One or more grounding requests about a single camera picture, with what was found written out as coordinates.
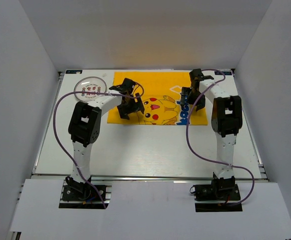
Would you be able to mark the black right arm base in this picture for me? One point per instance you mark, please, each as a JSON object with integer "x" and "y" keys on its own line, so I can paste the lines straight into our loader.
{"x": 221, "y": 195}

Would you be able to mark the yellow pikachu cloth mat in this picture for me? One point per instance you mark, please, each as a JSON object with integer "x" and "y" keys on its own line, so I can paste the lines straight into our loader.
{"x": 161, "y": 99}

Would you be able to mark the blue corner label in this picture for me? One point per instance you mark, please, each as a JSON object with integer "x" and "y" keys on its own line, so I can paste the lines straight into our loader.
{"x": 226, "y": 73}
{"x": 72, "y": 71}

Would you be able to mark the left blue corner label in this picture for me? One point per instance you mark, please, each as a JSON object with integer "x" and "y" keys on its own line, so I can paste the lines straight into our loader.
{"x": 72, "y": 71}

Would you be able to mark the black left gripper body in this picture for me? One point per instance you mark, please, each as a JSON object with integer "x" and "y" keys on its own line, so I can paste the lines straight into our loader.
{"x": 131, "y": 103}

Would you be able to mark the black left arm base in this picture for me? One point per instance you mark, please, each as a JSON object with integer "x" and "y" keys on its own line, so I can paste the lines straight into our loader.
{"x": 80, "y": 195}

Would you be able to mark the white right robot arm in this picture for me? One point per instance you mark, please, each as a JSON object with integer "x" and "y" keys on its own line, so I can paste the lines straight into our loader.
{"x": 226, "y": 117}

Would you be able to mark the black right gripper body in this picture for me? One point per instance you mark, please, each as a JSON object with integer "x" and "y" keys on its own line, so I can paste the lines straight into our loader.
{"x": 196, "y": 91}

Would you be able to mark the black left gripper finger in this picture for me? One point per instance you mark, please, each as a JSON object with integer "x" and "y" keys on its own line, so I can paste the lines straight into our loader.
{"x": 116, "y": 88}
{"x": 130, "y": 104}

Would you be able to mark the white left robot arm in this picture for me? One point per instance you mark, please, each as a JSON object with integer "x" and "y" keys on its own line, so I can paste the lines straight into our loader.
{"x": 85, "y": 123}

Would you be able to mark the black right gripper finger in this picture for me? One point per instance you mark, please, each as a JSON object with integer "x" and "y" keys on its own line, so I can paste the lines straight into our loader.
{"x": 201, "y": 102}
{"x": 185, "y": 91}

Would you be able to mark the white printed dinner plate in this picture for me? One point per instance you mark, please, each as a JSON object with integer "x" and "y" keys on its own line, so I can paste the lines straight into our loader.
{"x": 88, "y": 88}

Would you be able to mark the right blue corner label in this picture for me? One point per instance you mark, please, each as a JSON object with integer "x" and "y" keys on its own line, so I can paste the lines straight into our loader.
{"x": 226, "y": 73}

